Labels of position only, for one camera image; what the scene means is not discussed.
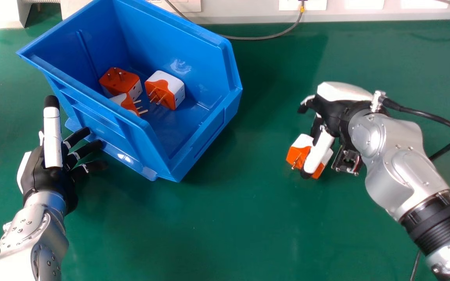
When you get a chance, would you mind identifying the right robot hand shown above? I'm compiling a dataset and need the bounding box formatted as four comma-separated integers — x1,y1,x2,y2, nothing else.
298,82,386,180

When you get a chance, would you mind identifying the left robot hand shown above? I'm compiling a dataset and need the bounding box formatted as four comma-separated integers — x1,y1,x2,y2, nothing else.
17,95,108,214

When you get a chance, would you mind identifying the white-and-orange plug adapter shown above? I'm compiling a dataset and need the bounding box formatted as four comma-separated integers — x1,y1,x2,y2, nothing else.
99,67,143,100
109,92,149,117
286,134,334,180
145,70,186,110

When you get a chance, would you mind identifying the blue plastic bin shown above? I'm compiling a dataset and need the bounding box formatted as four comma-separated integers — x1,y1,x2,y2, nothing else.
16,0,243,183

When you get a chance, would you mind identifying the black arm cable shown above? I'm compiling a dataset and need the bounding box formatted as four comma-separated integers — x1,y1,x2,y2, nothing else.
381,96,450,281

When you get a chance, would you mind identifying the grey power cable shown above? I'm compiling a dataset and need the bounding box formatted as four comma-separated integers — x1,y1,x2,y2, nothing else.
164,0,306,41

